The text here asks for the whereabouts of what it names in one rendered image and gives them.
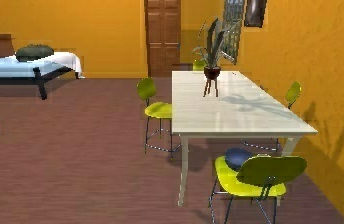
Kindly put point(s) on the window with dark grille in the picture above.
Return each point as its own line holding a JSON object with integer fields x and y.
{"x": 232, "y": 30}

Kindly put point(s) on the dark green pillow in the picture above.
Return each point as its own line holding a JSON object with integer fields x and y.
{"x": 34, "y": 52}

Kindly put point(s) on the dark framed wall picture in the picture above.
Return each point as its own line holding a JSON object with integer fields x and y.
{"x": 255, "y": 12}

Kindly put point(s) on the yellow green chair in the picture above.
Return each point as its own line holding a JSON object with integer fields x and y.
{"x": 156, "y": 108}
{"x": 198, "y": 65}
{"x": 293, "y": 93}
{"x": 246, "y": 180}

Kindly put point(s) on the bed with pale blue sheet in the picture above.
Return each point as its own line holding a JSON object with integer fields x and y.
{"x": 20, "y": 68}

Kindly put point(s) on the brown panelled room door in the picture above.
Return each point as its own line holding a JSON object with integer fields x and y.
{"x": 163, "y": 36}

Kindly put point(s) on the white dining table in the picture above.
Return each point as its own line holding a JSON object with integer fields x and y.
{"x": 233, "y": 110}

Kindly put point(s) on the potted green house plant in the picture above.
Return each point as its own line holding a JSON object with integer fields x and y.
{"x": 212, "y": 53}

